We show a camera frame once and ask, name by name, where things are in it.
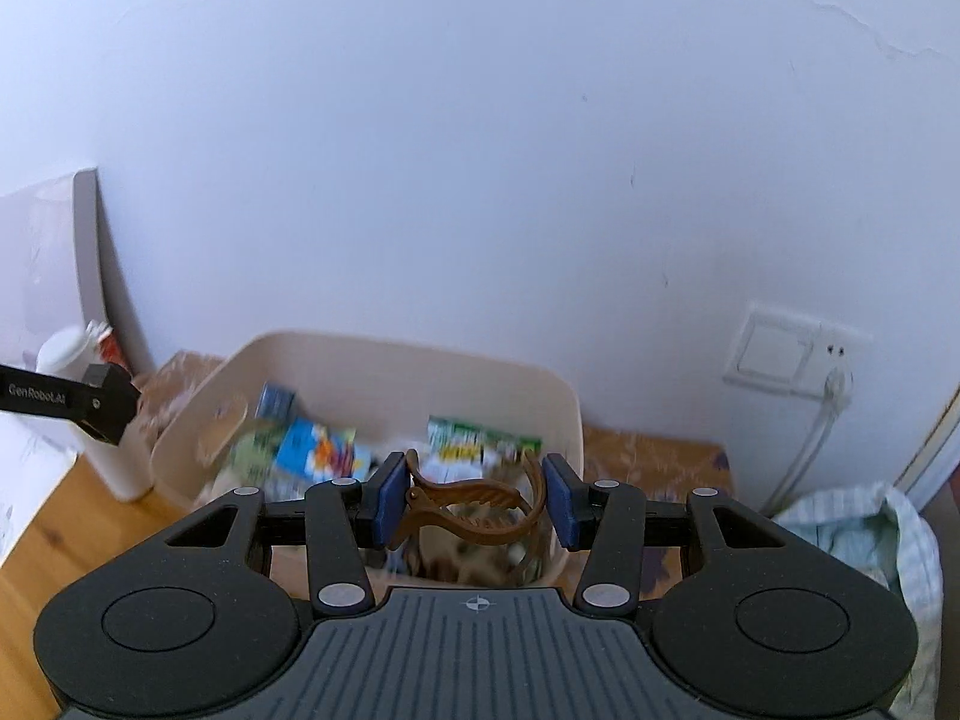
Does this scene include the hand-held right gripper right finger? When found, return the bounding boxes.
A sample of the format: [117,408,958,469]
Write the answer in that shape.
[541,452,797,620]

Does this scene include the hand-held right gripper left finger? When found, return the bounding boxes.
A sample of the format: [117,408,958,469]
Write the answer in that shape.
[150,452,412,620]

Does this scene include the cream scrunchie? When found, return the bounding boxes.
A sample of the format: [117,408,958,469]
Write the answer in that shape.
[416,525,518,586]

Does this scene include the brown hair claw clip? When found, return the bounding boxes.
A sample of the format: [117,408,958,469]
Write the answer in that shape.
[405,448,545,586]

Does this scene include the blue cartoon packet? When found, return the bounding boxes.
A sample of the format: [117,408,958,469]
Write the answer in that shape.
[274,418,374,482]

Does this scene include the green snack packet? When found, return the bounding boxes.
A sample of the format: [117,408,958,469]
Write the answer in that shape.
[426,415,542,466]

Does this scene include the beige plastic container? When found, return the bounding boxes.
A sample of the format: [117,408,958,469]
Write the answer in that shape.
[150,330,586,590]

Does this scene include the green plaid scrunchie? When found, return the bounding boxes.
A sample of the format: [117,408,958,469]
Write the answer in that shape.
[225,431,290,492]

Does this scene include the white bottle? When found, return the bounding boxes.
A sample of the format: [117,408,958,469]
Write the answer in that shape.
[36,326,95,383]

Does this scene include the red packet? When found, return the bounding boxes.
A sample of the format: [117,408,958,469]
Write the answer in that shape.
[86,321,134,380]

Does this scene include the white storage box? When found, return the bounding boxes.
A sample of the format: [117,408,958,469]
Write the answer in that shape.
[0,169,155,503]

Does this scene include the small blue box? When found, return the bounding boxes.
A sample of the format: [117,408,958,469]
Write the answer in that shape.
[255,382,299,421]

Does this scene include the tan rounded object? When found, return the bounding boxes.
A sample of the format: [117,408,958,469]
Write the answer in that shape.
[196,394,250,466]

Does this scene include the striped light cloth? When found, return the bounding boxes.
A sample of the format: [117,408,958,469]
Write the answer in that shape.
[771,484,944,720]

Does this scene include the white wall switch socket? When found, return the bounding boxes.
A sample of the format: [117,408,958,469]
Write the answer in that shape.
[722,300,875,400]

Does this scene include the white plug and cable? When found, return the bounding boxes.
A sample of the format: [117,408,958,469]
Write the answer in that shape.
[761,366,856,518]

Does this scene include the door frame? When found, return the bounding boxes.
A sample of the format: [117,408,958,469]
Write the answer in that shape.
[892,386,960,511]

